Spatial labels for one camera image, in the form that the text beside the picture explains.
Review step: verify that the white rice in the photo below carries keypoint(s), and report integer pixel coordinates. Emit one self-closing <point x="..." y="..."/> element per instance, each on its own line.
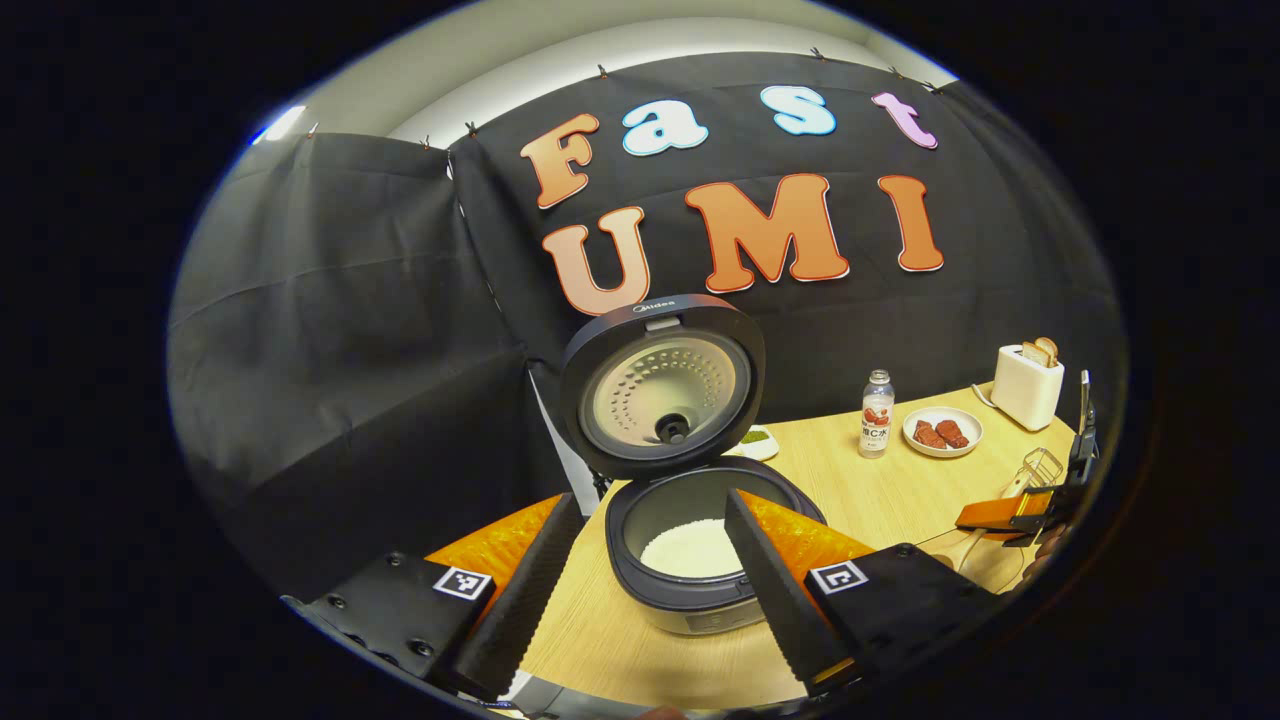
<point x="685" y="550"/>

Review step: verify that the black backdrop cloth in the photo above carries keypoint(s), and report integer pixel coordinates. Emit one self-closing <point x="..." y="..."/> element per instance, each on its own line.
<point x="330" y="350"/>

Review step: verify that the clear drink bottle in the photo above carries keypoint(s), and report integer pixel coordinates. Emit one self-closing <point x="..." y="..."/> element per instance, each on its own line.
<point x="877" y="420"/>

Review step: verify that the black rice cooker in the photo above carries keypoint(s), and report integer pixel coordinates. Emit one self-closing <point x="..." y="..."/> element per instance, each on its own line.
<point x="590" y="360"/>

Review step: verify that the red meat piece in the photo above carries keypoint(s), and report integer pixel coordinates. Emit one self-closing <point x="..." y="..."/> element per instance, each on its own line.
<point x="928" y="434"/>
<point x="953" y="434"/>

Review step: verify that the white toaster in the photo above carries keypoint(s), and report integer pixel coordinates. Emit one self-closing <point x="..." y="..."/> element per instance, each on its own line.
<point x="1025" y="390"/>

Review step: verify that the white round plate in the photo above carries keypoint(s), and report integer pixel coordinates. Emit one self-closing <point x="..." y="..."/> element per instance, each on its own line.
<point x="970" y="420"/>

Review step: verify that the row of cloth clips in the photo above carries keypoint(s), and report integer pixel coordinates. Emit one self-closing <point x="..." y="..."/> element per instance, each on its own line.
<point x="602" y="71"/>

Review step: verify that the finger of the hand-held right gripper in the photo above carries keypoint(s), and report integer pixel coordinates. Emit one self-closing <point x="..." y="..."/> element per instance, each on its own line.
<point x="1000" y="515"/>

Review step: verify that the toasted bread slice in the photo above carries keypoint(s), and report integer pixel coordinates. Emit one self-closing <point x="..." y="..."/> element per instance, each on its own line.
<point x="1033" y="353"/>
<point x="1048" y="348"/>

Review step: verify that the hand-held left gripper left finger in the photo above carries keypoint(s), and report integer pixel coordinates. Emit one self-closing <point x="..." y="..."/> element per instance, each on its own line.
<point x="530" y="600"/>

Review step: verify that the ceiling light panel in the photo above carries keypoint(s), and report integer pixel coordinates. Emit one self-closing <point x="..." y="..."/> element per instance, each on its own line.
<point x="280" y="125"/>

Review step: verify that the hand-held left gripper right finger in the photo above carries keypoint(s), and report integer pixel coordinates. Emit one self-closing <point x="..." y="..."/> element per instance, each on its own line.
<point x="775" y="600"/>

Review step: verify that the white tray of beans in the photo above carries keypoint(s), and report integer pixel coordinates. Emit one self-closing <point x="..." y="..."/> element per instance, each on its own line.
<point x="757" y="440"/>

